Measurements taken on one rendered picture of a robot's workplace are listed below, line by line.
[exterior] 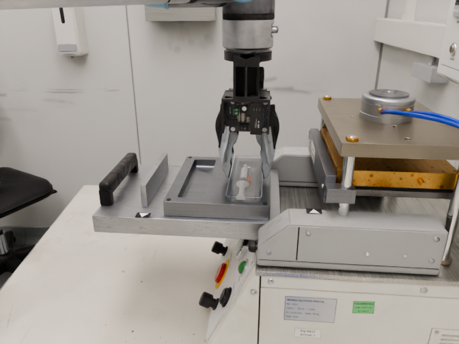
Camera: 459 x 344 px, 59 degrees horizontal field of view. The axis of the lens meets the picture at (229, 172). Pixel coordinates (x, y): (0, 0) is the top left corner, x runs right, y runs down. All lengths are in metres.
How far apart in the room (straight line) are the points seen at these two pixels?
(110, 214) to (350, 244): 0.36
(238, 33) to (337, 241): 0.32
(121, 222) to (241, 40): 0.33
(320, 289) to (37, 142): 1.93
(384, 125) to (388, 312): 0.27
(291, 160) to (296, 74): 1.27
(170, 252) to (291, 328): 0.39
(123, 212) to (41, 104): 1.64
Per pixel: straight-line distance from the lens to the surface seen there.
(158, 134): 2.13
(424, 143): 0.58
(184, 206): 0.63
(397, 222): 0.60
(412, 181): 0.63
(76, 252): 1.01
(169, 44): 2.03
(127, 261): 0.94
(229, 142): 0.67
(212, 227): 0.63
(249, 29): 0.59
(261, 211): 0.62
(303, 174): 0.83
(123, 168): 0.74
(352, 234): 0.57
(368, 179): 0.61
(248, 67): 0.60
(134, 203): 0.69
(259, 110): 0.59
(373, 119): 0.66
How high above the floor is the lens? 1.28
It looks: 23 degrees down
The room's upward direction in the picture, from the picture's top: straight up
